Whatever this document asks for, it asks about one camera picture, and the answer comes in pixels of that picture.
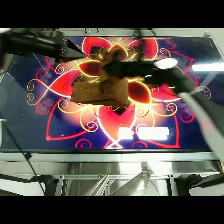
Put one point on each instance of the brown shirt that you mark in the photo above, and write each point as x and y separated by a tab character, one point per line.
100	93

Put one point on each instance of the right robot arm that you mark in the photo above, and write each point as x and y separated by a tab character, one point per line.
173	78

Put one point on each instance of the silver frame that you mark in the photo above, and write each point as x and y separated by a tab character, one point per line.
100	166

